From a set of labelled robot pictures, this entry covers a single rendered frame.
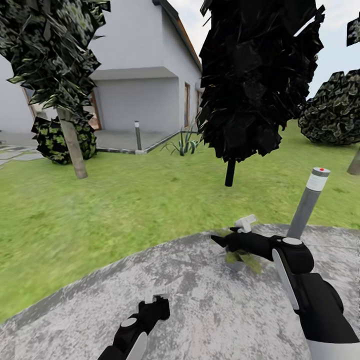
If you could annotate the pot plant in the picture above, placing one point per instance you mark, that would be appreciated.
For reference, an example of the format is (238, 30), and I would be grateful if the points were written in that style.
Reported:
(238, 259)

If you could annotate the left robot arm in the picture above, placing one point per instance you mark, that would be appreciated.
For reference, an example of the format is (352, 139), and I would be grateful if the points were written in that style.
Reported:
(131, 339)

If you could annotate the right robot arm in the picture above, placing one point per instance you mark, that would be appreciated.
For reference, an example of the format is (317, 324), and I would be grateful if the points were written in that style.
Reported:
(319, 306)

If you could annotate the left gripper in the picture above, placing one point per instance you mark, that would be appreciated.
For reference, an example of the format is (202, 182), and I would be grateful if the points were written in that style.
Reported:
(160, 309)

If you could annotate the fixed window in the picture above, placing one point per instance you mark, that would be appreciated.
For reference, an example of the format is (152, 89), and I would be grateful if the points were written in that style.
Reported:
(37, 108)

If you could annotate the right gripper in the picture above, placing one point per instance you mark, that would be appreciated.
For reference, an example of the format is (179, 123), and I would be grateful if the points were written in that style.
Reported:
(238, 241)

